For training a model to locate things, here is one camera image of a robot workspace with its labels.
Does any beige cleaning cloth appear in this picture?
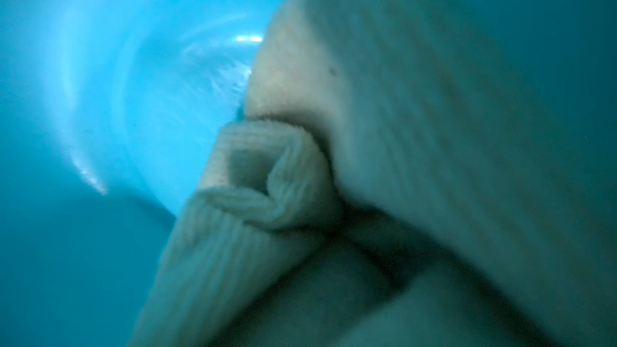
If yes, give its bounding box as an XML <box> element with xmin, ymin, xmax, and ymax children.
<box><xmin>129</xmin><ymin>0</ymin><xmax>616</xmax><ymax>346</ymax></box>

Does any blue plastic bucket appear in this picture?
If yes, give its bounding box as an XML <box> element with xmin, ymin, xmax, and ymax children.
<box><xmin>1</xmin><ymin>0</ymin><xmax>616</xmax><ymax>346</ymax></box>

